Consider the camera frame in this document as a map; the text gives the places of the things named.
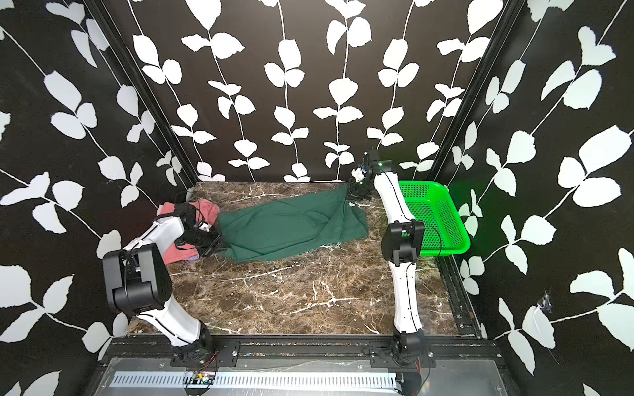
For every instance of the black corner frame post left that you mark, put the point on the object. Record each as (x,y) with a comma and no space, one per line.
(131,69)

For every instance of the lavender folded t-shirt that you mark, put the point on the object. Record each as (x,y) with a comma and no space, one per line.
(192,258)

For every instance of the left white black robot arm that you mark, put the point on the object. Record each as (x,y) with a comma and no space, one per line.
(138,283)

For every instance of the small electronics board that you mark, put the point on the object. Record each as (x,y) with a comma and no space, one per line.
(199,380)

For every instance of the green plastic basket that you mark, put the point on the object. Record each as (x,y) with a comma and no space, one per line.
(430,203)

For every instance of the black corner frame post right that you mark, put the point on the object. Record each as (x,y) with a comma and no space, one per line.
(500,34)

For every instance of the dark green t-shirt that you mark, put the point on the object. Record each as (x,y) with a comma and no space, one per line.
(286,228)

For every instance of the black corner frame post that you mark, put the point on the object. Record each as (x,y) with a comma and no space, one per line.
(131,69)
(500,34)

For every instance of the white slotted cable duct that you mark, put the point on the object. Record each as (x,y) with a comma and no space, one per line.
(320,381)

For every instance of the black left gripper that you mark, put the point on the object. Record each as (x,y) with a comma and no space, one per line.
(215,239)

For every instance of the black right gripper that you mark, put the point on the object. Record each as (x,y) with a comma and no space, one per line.
(352,192)

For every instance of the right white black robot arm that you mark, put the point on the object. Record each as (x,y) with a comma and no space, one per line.
(401,246)

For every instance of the black front aluminium rail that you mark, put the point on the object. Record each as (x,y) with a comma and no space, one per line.
(379,350)

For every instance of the pink folded t-shirt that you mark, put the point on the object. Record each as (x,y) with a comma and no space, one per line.
(200,214)

